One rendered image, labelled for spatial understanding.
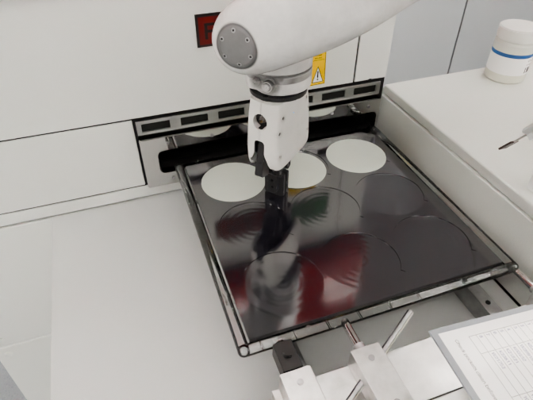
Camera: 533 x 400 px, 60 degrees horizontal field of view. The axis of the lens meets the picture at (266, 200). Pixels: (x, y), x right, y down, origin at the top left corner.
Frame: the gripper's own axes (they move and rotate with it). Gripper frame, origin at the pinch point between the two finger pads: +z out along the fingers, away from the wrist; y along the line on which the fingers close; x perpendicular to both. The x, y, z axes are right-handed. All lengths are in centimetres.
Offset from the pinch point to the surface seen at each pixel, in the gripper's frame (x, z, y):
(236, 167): 8.5, 2.0, 2.1
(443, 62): 12, 72, 236
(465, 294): -29.7, 8.3, -0.2
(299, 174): -1.2, 1.9, 5.5
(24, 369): 45, 49, -29
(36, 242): 37.0, 14.8, -19.0
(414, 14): 30, 41, 215
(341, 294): -16.2, 2.0, -13.5
